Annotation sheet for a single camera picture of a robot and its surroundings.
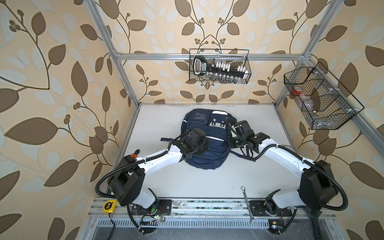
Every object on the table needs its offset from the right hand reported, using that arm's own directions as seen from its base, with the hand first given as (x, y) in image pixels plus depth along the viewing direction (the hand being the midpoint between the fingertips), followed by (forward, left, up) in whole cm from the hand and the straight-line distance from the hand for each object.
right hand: (227, 141), depth 87 cm
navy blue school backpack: (+15, +5, -3) cm, 16 cm away
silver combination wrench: (-38, -8, -11) cm, 40 cm away
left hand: (-2, +10, +4) cm, 11 cm away
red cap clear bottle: (+17, -38, +22) cm, 47 cm away
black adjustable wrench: (-37, -38, -11) cm, 54 cm away
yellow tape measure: (-30, +63, -8) cm, 70 cm away
